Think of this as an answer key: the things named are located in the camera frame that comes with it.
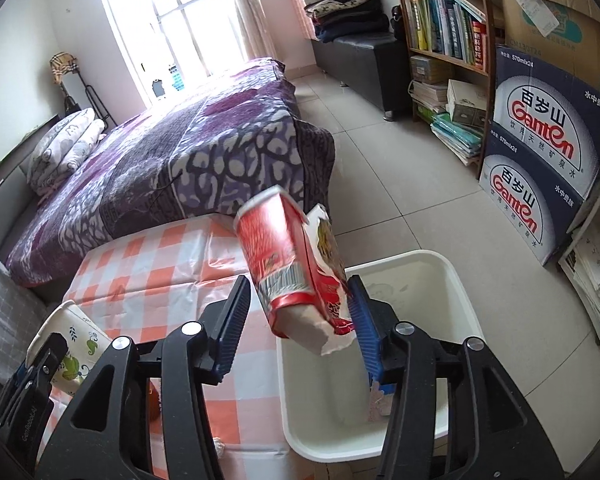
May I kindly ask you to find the red printed carton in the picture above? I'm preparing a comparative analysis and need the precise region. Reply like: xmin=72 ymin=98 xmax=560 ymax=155
xmin=234 ymin=186 xmax=358 ymax=357

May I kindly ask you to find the orange white checked tablecloth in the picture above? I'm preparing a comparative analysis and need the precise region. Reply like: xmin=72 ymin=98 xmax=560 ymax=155
xmin=45 ymin=212 xmax=291 ymax=480

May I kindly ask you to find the row of upright books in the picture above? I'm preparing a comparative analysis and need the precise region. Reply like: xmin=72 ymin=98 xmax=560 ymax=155
xmin=410 ymin=0 xmax=488 ymax=73

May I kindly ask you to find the stack of papers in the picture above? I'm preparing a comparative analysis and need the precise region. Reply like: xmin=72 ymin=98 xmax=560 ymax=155
xmin=557 ymin=185 xmax=600 ymax=346

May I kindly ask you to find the brown cardboard box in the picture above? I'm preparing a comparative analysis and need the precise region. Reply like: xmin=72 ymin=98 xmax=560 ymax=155
xmin=487 ymin=0 xmax=600 ymax=81

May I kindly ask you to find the white tissue box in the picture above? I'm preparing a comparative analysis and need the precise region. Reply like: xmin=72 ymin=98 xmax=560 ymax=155
xmin=446 ymin=79 xmax=488 ymax=128

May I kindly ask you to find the dark bed headboard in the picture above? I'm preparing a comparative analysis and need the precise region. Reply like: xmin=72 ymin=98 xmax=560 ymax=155
xmin=0 ymin=115 xmax=61 ymax=261

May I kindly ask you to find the paper cup with green print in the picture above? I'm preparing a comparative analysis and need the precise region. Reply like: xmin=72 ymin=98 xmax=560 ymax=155
xmin=26 ymin=300 xmax=113 ymax=396

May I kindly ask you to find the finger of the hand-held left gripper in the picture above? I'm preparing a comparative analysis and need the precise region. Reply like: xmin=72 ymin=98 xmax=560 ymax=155
xmin=15 ymin=332 xmax=68 ymax=397

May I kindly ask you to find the folded white floral quilt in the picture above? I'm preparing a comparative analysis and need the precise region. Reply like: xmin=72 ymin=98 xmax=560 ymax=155
xmin=27 ymin=108 xmax=106 ymax=196

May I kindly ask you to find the black bag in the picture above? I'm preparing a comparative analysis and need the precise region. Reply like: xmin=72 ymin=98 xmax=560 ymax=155
xmin=390 ymin=5 xmax=407 ymax=41

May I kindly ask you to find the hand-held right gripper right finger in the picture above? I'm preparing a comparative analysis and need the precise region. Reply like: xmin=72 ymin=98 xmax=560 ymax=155
xmin=347 ymin=276 xmax=566 ymax=480

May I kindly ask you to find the small printed packet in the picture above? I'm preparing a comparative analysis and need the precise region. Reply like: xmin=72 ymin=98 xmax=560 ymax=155
xmin=367 ymin=380 xmax=396 ymax=422

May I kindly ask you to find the white plastic bin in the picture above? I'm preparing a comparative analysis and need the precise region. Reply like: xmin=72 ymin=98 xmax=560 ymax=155
xmin=275 ymin=250 xmax=487 ymax=465

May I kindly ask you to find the black bench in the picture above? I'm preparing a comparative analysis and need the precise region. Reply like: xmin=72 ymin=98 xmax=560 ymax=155
xmin=310 ymin=32 xmax=411 ymax=121

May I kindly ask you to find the window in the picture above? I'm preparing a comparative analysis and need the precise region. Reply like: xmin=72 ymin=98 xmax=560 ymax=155
xmin=97 ymin=0 xmax=246 ymax=106

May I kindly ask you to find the pile of folded clothes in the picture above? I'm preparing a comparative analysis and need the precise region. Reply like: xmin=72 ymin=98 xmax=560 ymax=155
xmin=304 ymin=0 xmax=391 ymax=43

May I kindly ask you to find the stack of lying books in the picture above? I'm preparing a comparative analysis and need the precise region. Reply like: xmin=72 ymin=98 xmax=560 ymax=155
xmin=410 ymin=55 xmax=487 ymax=167

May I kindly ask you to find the grey checked cushion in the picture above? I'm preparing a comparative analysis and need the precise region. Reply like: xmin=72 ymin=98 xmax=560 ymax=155
xmin=0 ymin=257 xmax=48 ymax=401

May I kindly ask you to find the light curtain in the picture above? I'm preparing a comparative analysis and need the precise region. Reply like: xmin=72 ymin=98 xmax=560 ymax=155
xmin=220 ymin=0 xmax=278 ymax=61

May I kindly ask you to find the wooden bookshelf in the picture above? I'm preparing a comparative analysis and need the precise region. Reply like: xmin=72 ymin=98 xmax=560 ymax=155
xmin=390 ymin=0 xmax=501 ymax=173

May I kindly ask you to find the black metal stand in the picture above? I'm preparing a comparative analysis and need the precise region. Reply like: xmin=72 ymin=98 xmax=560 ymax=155
xmin=60 ymin=72 xmax=118 ymax=128

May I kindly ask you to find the plaid bag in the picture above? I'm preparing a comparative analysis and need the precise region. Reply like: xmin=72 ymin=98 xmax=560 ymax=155
xmin=49 ymin=52 xmax=79 ymax=84

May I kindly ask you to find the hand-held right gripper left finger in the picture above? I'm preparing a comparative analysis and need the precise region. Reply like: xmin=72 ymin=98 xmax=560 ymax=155
xmin=37 ymin=275 xmax=253 ymax=480

